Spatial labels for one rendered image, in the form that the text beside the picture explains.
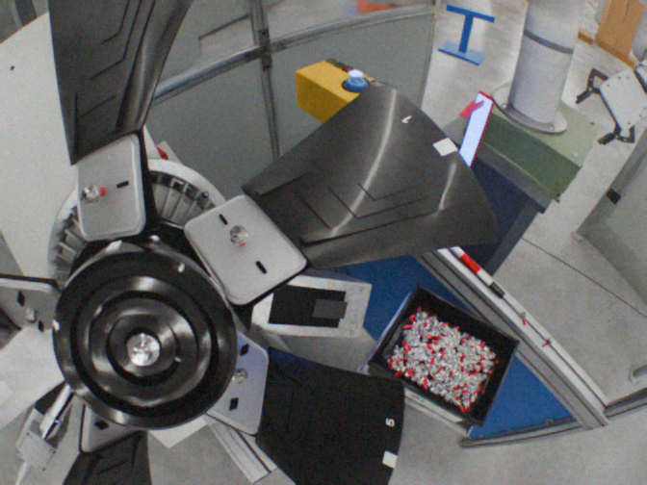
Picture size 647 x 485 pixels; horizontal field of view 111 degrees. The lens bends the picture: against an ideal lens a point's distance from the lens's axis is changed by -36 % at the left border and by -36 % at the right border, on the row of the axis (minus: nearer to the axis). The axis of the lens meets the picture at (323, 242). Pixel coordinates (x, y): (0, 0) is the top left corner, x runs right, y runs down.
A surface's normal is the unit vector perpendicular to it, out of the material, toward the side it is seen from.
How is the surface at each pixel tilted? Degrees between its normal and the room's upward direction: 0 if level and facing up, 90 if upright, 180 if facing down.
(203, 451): 0
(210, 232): 7
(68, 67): 51
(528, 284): 0
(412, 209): 17
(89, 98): 47
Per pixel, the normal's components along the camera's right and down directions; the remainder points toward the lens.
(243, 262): 0.08, -0.62
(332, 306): 0.48, 0.13
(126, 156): -0.37, 0.16
